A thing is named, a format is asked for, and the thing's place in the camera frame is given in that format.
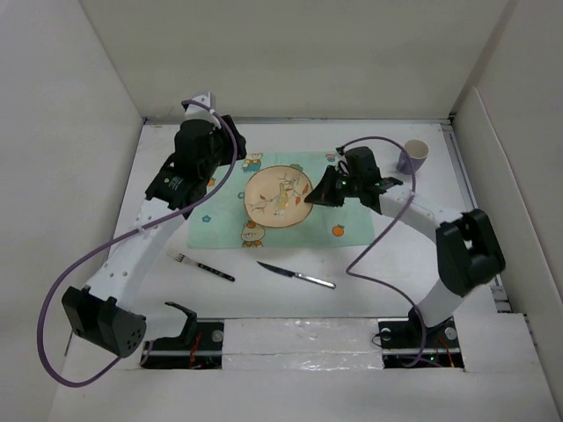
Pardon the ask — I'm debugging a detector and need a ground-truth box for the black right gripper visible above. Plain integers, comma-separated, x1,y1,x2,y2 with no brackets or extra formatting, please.
303,164,362,207

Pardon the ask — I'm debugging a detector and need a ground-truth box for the beige patterned plate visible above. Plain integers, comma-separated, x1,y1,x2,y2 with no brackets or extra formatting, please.
244,165,313,229

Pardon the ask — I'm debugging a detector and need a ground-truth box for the mint green cartoon cloth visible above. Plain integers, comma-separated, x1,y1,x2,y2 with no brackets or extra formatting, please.
186,151,375,249

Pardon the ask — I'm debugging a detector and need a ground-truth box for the steak knife black blade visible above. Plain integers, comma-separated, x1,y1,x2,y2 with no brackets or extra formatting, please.
257,261,336,290

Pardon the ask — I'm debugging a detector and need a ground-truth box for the purple ceramic cup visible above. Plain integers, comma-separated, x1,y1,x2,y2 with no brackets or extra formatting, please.
396,139,429,175

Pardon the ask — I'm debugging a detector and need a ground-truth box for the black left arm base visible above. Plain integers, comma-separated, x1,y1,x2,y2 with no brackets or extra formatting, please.
139,302,224,370

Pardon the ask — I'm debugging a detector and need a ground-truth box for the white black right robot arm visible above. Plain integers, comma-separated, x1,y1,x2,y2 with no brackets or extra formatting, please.
305,147,506,346

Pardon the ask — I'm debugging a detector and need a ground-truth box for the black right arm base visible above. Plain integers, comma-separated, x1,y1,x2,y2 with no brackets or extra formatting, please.
371,312,464,369

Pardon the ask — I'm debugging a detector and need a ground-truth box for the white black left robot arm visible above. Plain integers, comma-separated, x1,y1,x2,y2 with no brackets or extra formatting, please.
62,115,246,359

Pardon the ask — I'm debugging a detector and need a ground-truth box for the silver fork black handle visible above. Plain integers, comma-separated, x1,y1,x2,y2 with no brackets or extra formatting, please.
167,250,236,282

